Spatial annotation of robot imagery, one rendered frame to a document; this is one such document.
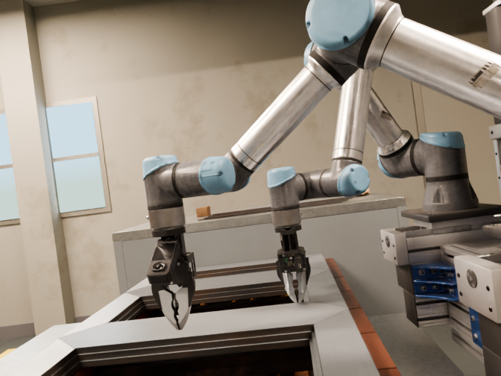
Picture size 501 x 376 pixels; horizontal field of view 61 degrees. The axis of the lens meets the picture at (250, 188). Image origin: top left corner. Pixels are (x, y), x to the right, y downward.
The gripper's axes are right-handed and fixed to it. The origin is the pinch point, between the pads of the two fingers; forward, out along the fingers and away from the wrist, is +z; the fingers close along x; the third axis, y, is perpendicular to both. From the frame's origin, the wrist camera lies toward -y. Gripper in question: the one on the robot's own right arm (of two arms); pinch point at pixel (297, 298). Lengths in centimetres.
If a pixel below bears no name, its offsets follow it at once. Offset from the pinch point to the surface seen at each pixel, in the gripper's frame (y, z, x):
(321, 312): 11.3, 0.7, 5.5
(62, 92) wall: -288, -145, -206
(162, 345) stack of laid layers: 19.1, 2.0, -32.0
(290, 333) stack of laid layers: 19.6, 2.1, -2.3
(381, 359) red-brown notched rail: 33.3, 3.8, 14.6
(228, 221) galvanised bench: -71, -17, -27
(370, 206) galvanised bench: -71, -16, 35
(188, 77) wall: -297, -143, -82
